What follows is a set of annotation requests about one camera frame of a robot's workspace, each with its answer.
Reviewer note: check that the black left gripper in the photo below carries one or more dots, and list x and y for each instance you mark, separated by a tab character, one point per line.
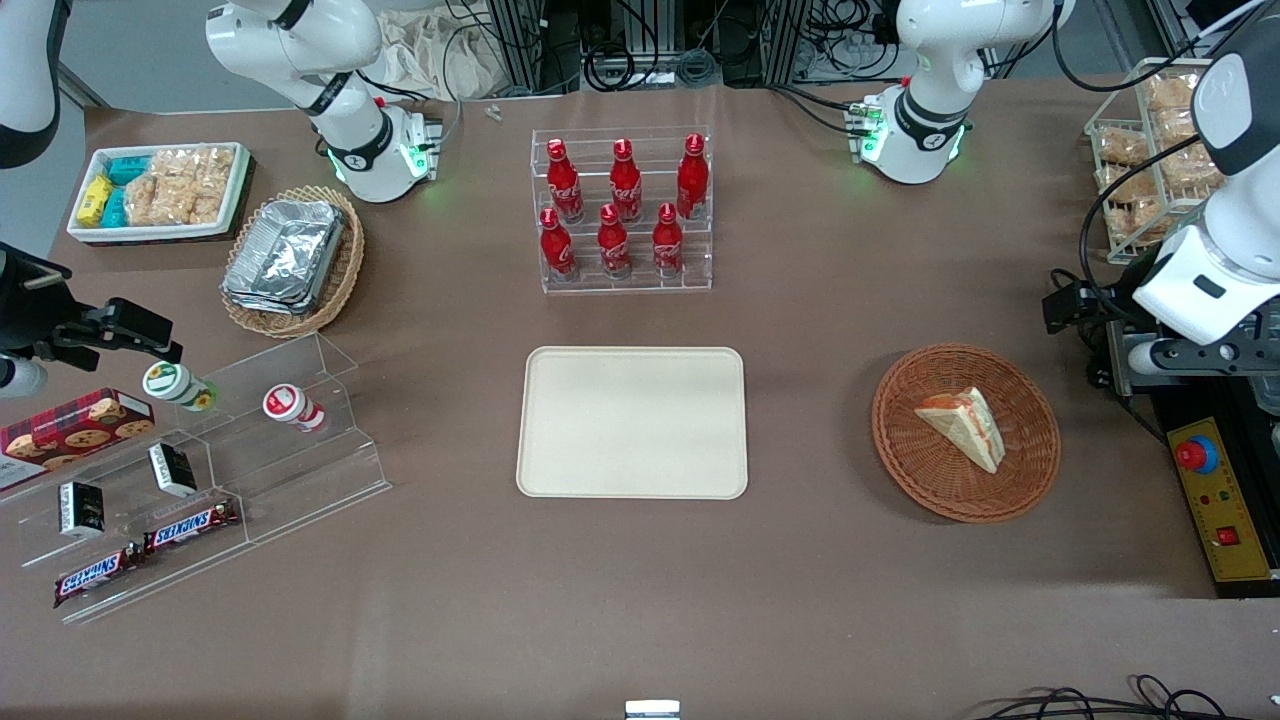
1089	305

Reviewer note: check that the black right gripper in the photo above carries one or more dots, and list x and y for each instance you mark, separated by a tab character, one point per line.
28	312

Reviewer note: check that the triangle sandwich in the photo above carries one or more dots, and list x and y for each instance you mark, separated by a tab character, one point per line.
965	425

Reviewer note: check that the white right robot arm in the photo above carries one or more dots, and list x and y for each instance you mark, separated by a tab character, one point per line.
340	90

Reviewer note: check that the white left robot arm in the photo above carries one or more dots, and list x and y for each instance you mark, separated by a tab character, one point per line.
935	95

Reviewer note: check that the white rectangular snack tray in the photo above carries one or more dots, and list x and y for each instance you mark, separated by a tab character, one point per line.
235	190

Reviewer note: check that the oval wicker basket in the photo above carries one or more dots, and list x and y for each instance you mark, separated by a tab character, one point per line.
340	275

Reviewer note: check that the round brown wicker basket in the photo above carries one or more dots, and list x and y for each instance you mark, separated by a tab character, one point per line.
930	480

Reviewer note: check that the cream plastic tray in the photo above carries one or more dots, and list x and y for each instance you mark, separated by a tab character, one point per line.
632	422

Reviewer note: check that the green-label yogurt bottle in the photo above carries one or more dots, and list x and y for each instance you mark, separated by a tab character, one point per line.
172	384

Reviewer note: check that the wrapped bread package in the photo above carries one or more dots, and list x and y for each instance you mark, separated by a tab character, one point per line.
1122	148
1185	170
1172	92
1140	220

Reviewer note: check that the red cookie box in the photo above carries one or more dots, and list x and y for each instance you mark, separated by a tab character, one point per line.
70	430

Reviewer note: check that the teal snack packet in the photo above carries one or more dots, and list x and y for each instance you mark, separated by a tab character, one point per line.
114	208
128	169

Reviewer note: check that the yellow snack packet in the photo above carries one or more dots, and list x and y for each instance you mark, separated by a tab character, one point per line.
95	202

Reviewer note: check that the clear bag of crackers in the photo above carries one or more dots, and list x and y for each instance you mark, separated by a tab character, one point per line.
212	180
155	195

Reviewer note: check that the aluminium foil container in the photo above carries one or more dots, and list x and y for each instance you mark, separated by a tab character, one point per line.
290	245
262	303

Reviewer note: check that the small black box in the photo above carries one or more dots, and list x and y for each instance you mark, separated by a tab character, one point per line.
172	470
82	508

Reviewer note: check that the red-label yogurt bottle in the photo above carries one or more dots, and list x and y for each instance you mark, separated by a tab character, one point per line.
290	405

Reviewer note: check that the snickers chocolate bar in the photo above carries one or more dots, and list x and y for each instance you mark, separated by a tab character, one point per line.
95	578
190	527

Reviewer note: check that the clear acrylic stepped shelf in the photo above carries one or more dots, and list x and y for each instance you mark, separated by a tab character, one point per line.
290	470

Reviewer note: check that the black equipment base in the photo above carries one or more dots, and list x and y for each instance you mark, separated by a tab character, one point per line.
1265	450

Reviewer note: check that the yellow emergency stop box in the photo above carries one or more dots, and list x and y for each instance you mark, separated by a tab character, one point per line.
1225	520

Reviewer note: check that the clear acrylic bottle rack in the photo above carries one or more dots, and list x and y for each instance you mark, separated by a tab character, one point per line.
690	270

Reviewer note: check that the red cola bottle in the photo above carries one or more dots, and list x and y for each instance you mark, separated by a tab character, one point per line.
626	185
557	248
614	245
692	180
563	185
667	243

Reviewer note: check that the beige cloth bag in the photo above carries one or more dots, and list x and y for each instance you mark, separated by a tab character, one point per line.
440	55

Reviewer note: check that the small white device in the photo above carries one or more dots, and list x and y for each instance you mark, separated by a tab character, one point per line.
652	710

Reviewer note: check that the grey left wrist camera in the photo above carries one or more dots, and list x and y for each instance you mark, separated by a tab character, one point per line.
1190	358

